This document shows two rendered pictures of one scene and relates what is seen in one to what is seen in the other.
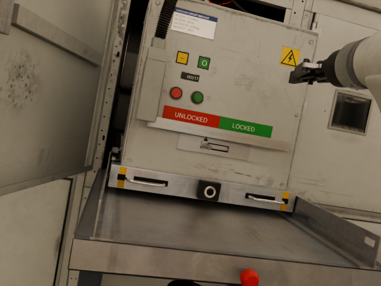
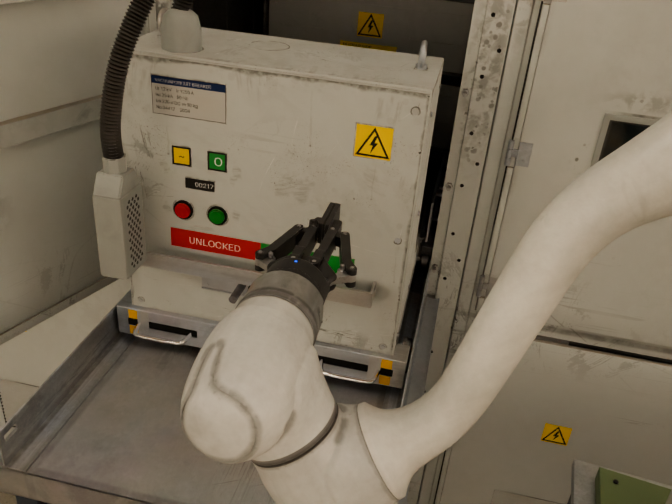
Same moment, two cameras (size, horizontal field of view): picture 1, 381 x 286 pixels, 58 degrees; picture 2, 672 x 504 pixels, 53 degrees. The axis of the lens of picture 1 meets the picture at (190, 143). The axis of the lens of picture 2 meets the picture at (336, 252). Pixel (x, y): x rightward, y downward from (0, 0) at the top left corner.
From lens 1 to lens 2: 0.81 m
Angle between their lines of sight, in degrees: 34
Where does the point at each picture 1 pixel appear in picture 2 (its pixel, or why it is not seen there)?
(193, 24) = (186, 101)
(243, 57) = (283, 148)
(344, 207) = (620, 337)
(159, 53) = (109, 185)
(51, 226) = not seen: hidden behind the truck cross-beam
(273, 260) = not seen: outside the picture
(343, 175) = (619, 281)
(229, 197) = not seen: hidden behind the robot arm
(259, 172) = (341, 325)
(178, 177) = (209, 327)
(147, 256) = (65, 491)
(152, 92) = (111, 241)
